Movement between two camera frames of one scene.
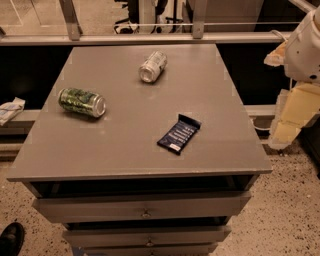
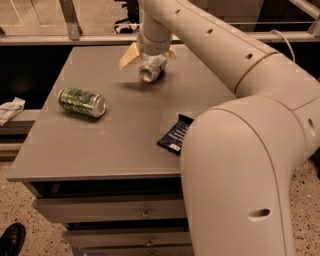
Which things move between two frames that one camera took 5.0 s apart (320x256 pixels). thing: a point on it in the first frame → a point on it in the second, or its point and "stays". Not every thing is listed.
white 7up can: [153, 66] stays
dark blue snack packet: [181, 135] stays
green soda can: [81, 101] stays
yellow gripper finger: [278, 56] → [172, 52]
